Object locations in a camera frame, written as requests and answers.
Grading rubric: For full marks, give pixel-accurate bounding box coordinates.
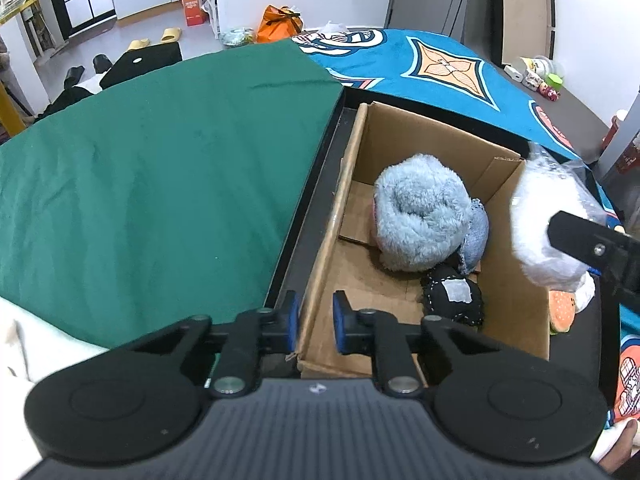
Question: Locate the black patched soft pouch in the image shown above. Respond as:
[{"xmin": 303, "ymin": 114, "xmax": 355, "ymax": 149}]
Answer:
[{"xmin": 420, "ymin": 263, "xmax": 484, "ymax": 328}]

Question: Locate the blue patterned blanket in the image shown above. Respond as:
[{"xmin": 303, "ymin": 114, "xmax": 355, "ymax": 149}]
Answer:
[{"xmin": 290, "ymin": 27, "xmax": 640, "ymax": 426}]

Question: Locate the brown cardboard box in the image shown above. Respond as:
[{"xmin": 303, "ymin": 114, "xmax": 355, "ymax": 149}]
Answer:
[{"xmin": 296, "ymin": 102, "xmax": 550, "ymax": 378}]

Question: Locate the black shallow tray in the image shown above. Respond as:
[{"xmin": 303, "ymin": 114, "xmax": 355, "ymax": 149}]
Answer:
[{"xmin": 265, "ymin": 87, "xmax": 620, "ymax": 404}]

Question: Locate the orange burger plush toy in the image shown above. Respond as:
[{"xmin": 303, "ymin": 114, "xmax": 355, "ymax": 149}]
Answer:
[{"xmin": 548, "ymin": 290, "xmax": 576, "ymax": 334}]

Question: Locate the green cloth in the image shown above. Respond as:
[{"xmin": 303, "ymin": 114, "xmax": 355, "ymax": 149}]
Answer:
[{"xmin": 1, "ymin": 40, "xmax": 342, "ymax": 348}]

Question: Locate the orange bag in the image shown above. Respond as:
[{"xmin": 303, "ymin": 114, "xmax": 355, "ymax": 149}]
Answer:
[{"xmin": 255, "ymin": 6, "xmax": 304, "ymax": 44}]

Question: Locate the red small toy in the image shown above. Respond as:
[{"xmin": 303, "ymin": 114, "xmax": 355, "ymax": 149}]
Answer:
[{"xmin": 537, "ymin": 82, "xmax": 559, "ymax": 102}]

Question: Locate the yellow slipper left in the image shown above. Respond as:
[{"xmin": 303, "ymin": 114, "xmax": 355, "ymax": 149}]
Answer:
[{"xmin": 127, "ymin": 38, "xmax": 151, "ymax": 51}]

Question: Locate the green small cup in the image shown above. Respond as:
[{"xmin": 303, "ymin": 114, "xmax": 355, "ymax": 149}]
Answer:
[{"xmin": 544, "ymin": 73, "xmax": 563, "ymax": 91}]

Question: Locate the orange cardboard box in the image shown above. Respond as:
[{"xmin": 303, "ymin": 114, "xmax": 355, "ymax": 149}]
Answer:
[{"xmin": 180, "ymin": 0, "xmax": 207, "ymax": 26}]

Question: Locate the person left hand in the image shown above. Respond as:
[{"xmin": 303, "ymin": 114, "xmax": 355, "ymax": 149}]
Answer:
[{"xmin": 591, "ymin": 418, "xmax": 639, "ymax": 474}]

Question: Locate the yellow slipper right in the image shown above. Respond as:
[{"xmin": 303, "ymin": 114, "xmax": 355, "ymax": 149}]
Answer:
[{"xmin": 160, "ymin": 27, "xmax": 182, "ymax": 44}]

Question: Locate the yellow slipper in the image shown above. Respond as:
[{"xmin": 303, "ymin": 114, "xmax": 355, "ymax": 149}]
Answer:
[
  {"xmin": 160, "ymin": 27, "xmax": 182, "ymax": 44},
  {"xmin": 127, "ymin": 38, "xmax": 151, "ymax": 51}
]

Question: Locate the fluffy light blue rolled towel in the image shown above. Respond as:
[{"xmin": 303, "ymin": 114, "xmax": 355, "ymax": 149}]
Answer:
[{"xmin": 373, "ymin": 154, "xmax": 472, "ymax": 273}]

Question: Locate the white cup with print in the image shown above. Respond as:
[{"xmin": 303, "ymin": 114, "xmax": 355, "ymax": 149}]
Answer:
[{"xmin": 512, "ymin": 55, "xmax": 565, "ymax": 79}]

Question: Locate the leaning framed brown board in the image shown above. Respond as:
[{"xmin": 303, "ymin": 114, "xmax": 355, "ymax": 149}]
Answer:
[{"xmin": 491, "ymin": 0, "xmax": 555, "ymax": 66}]

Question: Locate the black shoe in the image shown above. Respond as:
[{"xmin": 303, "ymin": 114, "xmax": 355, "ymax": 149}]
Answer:
[{"xmin": 92, "ymin": 54, "xmax": 113, "ymax": 75}]

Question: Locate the grey bed mattress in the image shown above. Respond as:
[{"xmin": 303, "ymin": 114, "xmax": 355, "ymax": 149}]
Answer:
[{"xmin": 477, "ymin": 48, "xmax": 608, "ymax": 165}]

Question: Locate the white plush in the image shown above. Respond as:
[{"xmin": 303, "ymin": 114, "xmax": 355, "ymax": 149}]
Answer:
[{"xmin": 510, "ymin": 143, "xmax": 606, "ymax": 313}]

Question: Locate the grey denim fish plush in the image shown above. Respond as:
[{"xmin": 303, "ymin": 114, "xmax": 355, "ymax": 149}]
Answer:
[{"xmin": 457, "ymin": 198, "xmax": 489, "ymax": 275}]

